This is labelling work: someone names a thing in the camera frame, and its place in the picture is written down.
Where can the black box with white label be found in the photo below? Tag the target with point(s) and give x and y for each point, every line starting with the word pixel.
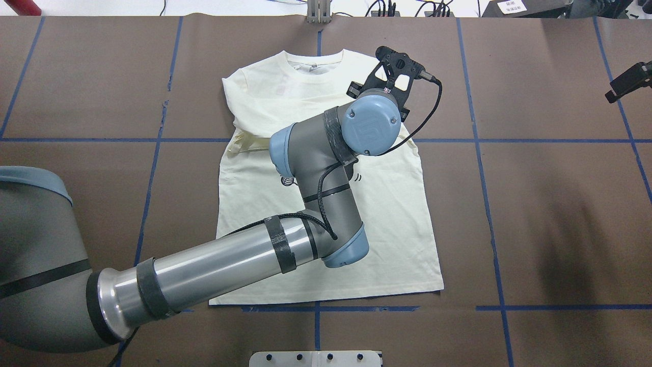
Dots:
pixel 527 9

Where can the cream cat print t-shirt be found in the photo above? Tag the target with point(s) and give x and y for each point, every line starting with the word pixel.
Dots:
pixel 271 94

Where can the aluminium frame post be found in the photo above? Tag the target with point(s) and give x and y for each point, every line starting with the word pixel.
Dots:
pixel 319 11

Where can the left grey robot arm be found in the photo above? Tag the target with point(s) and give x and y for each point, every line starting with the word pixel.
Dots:
pixel 52 300

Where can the brown paper table cover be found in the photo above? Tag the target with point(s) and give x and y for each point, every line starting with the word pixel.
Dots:
pixel 538 188

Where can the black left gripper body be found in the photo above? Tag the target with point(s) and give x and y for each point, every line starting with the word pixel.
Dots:
pixel 354 89

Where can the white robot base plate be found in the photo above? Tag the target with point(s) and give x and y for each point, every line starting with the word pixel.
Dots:
pixel 317 358

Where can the red cylindrical bottle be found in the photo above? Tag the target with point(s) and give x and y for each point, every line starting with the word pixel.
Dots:
pixel 24 7

